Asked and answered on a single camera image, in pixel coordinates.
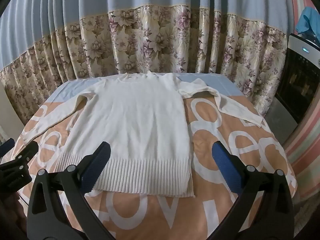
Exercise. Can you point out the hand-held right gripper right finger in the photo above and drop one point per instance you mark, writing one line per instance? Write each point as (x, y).
(225, 166)

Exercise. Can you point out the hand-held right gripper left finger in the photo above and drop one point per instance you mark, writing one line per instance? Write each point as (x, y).
(97, 166)

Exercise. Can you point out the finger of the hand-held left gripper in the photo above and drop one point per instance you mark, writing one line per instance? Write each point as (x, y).
(27, 150)
(7, 146)

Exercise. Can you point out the white knit sweater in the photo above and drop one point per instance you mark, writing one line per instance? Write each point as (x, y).
(137, 120)

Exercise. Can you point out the orange and blue printed blanket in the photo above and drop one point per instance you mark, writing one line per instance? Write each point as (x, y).
(208, 140)

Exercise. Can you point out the black appliance with silver panel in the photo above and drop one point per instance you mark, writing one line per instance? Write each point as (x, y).
(297, 80)

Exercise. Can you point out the floral and blue curtain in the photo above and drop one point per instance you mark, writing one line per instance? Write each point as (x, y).
(150, 37)

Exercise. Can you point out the blue cloth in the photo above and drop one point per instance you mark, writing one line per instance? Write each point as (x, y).
(306, 21)

